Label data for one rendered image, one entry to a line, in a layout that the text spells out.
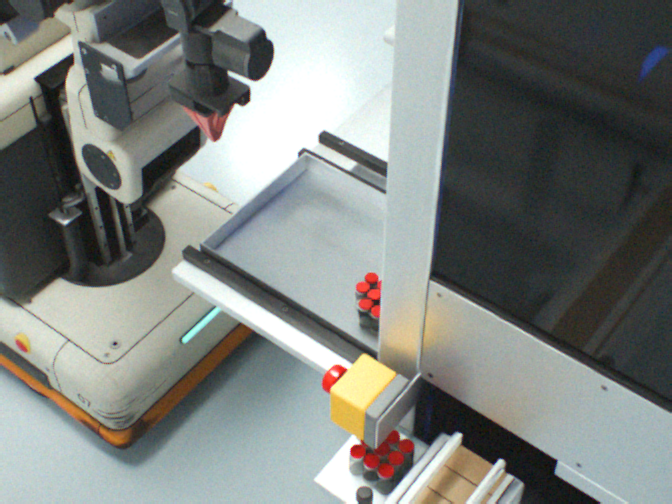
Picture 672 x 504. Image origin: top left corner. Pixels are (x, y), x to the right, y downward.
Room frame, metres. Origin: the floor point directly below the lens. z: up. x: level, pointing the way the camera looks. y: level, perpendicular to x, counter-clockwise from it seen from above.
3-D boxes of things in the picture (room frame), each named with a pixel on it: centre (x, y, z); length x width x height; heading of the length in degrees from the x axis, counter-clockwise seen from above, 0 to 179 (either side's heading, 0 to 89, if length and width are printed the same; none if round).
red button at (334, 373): (0.76, 0.00, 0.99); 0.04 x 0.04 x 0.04; 52
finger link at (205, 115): (1.13, 0.18, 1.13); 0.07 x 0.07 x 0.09; 52
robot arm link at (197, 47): (1.12, 0.17, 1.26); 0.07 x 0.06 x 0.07; 56
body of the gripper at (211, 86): (1.12, 0.18, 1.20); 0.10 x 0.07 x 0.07; 52
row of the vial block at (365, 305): (1.00, -0.09, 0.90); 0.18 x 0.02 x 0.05; 142
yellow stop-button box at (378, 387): (0.73, -0.04, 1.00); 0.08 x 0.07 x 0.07; 52
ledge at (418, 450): (0.69, -0.06, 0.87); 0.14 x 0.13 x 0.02; 52
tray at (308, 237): (1.07, 0.00, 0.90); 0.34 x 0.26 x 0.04; 52
